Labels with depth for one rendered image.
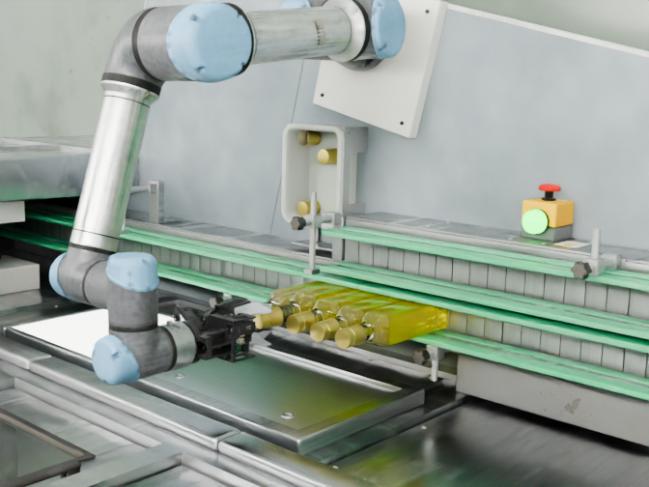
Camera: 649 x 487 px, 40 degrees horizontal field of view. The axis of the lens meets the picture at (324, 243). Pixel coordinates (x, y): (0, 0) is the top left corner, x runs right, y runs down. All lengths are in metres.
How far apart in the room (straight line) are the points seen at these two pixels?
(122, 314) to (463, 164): 0.79
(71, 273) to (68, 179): 0.99
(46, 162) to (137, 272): 1.08
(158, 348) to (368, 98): 0.79
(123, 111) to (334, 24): 0.40
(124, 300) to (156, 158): 1.18
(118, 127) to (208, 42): 0.21
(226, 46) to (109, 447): 0.67
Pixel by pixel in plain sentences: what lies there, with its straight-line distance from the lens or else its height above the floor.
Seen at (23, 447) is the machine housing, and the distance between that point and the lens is 1.55.
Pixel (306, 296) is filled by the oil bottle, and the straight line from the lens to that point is 1.66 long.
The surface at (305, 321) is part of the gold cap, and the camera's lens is 1.58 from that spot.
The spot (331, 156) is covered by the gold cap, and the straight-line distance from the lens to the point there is 1.95.
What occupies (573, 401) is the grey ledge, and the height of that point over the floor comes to 0.88.
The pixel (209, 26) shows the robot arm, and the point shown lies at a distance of 1.35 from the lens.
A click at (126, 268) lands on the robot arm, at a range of 1.33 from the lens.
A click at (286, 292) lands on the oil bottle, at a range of 1.71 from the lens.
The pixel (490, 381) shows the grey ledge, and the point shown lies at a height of 0.88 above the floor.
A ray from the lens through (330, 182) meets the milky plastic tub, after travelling 2.00.
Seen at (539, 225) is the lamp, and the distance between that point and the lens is 1.62.
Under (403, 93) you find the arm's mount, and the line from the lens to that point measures 1.86.
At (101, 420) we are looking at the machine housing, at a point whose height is 1.43.
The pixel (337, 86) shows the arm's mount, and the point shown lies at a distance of 1.97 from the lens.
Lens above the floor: 2.27
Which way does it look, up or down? 48 degrees down
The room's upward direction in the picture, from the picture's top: 100 degrees counter-clockwise
